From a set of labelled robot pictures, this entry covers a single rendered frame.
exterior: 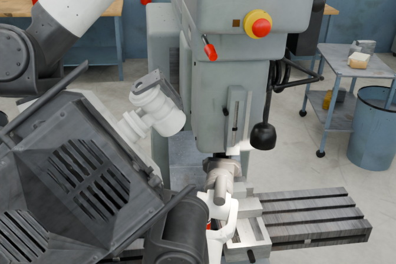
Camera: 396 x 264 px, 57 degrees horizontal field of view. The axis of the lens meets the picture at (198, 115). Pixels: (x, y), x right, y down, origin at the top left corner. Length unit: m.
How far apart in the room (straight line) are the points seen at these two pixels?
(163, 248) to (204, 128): 0.49
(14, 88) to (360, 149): 3.14
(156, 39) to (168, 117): 0.76
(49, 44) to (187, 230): 0.40
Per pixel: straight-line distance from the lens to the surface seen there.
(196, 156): 1.63
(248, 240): 1.28
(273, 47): 0.97
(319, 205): 1.58
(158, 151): 1.66
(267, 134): 0.99
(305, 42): 1.38
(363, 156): 3.52
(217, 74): 1.00
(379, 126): 3.33
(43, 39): 0.67
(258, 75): 1.03
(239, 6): 0.81
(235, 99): 1.00
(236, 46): 0.94
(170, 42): 1.44
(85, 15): 0.67
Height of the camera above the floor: 1.98
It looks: 30 degrees down
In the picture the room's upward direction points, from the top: 2 degrees clockwise
